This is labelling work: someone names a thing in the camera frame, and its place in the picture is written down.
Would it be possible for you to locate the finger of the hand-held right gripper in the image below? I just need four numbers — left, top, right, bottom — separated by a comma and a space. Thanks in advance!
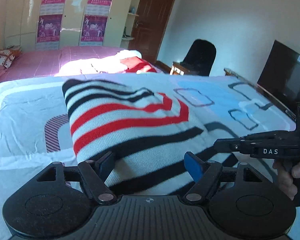
213, 135, 252, 155

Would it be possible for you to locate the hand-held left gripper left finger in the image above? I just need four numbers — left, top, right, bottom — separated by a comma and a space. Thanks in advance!
36, 151, 117, 205

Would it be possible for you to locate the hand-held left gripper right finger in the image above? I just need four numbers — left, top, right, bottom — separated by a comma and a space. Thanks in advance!
184, 151, 266, 203

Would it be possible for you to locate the striped white knit sweater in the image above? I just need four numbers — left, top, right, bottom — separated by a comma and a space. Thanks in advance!
62, 79, 241, 196

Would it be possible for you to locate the person's right hand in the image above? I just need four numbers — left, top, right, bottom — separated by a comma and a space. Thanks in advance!
272, 158, 300, 201

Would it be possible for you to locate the black television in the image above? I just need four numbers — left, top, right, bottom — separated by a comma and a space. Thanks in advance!
257, 39, 300, 112

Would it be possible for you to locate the small wooden table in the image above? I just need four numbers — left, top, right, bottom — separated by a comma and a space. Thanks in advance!
169, 61, 198, 76

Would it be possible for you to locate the black chair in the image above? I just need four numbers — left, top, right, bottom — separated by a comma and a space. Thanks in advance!
180, 39, 217, 77

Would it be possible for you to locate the white and blue printed blanket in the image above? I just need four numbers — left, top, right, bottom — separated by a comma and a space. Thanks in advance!
0, 74, 300, 240

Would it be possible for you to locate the white cloth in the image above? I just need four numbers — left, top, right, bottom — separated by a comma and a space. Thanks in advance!
54, 50, 143, 77

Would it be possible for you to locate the red cloth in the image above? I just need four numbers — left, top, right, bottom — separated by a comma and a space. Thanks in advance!
119, 57, 158, 74

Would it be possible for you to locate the pink checked bed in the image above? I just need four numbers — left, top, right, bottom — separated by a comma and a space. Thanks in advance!
0, 45, 163, 85

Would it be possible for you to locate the cream glossy wardrobe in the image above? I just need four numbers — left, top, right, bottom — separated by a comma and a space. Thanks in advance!
4, 0, 138, 52

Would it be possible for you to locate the brown wooden door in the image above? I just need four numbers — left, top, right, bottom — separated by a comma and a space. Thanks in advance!
128, 0, 178, 63

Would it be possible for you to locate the patterned pillow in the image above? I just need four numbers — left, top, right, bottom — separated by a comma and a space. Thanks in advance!
0, 49, 17, 70

